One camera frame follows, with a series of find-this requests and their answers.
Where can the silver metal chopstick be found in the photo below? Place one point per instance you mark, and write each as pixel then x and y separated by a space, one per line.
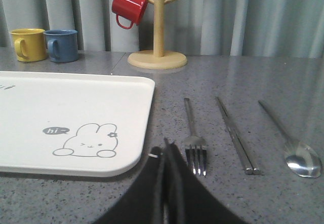
pixel 246 164
pixel 256 168

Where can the wooden mug tree stand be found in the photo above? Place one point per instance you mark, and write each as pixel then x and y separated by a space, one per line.
pixel 158 57

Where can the blue enamel mug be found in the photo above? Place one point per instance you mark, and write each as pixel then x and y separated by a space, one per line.
pixel 62 45

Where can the cream rabbit serving tray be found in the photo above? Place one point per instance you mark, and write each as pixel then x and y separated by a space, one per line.
pixel 73 124

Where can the silver metal fork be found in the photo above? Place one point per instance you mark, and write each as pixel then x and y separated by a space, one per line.
pixel 195 147

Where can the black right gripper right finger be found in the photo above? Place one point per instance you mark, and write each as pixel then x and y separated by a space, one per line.
pixel 188 201

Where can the grey curtain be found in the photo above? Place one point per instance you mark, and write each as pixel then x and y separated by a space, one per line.
pixel 271 28

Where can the yellow enamel mug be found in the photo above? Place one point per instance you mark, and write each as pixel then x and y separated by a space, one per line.
pixel 29 44

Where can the red enamel mug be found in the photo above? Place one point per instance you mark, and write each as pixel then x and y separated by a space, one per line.
pixel 132 10

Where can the silver metal spoon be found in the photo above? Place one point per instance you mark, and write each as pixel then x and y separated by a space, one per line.
pixel 299 157

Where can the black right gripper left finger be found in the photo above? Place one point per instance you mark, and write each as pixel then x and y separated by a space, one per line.
pixel 143 201

